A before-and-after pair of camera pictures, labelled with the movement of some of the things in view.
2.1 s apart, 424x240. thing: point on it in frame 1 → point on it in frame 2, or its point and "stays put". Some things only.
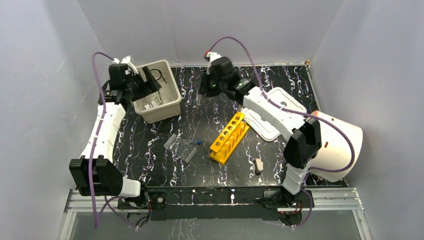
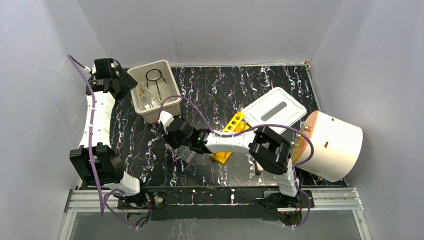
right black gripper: (203, 87) → (168, 141)
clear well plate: (180, 148) stays put
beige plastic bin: (164, 103) stays put
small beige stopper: (259, 164) stays put
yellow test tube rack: (229, 139) stays put
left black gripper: (147, 84) → (124, 79)
